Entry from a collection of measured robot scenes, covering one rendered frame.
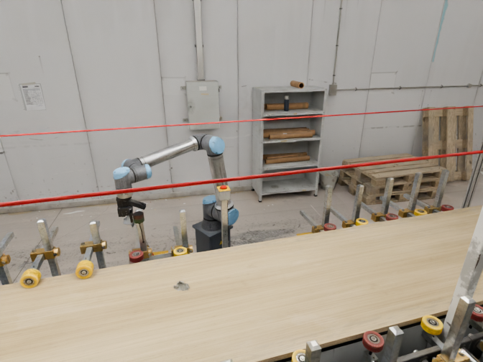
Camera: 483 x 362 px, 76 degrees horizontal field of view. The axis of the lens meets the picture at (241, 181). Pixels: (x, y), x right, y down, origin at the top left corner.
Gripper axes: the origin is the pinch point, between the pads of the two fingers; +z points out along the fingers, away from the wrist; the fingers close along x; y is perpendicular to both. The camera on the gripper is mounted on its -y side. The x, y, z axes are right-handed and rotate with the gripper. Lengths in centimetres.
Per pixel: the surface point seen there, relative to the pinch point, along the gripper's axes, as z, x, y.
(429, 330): 12, 106, -122
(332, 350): 21, 97, -82
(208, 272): 11, 44, -38
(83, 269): 4.8, 30.9, 24.4
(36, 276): 5, 30, 46
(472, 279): -13, 107, -136
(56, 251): 4.3, 9.6, 41.5
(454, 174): 91, -185, -489
